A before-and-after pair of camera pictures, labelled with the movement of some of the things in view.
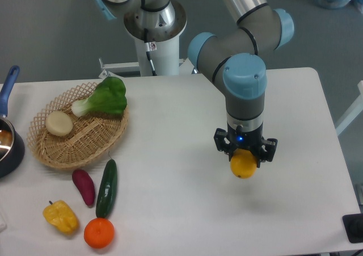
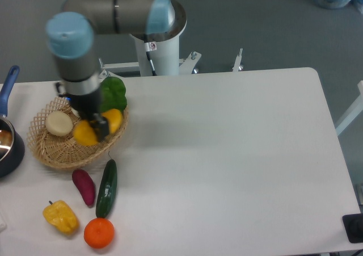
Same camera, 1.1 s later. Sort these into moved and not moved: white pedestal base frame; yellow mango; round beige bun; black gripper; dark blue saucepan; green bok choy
Moved: black gripper; yellow mango
Not moved: round beige bun; green bok choy; white pedestal base frame; dark blue saucepan
